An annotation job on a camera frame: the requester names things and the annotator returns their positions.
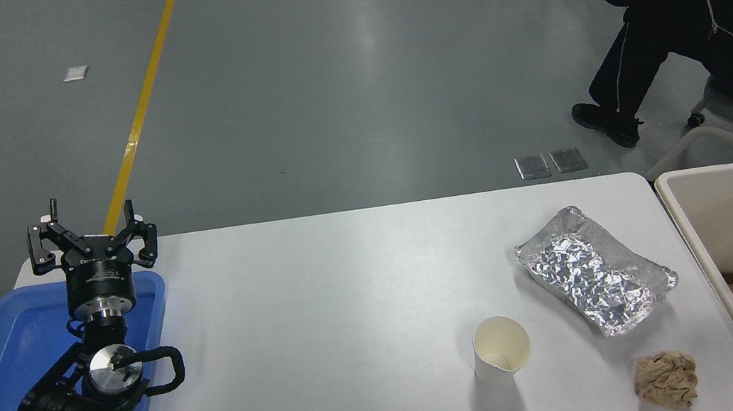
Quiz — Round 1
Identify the crumpled foil tray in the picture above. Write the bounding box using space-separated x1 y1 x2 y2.
509 192 685 350

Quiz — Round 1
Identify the crumpled tan paper ball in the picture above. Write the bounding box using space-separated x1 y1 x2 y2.
629 347 702 411

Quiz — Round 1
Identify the seated person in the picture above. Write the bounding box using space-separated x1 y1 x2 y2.
555 0 733 162

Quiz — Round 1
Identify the metal floor plate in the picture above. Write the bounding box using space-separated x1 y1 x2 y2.
514 153 553 182
549 145 590 175

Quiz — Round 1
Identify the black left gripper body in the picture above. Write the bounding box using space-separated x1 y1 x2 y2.
59 231 141 320

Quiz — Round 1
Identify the white paper cup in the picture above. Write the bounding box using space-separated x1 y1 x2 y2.
467 312 537 391

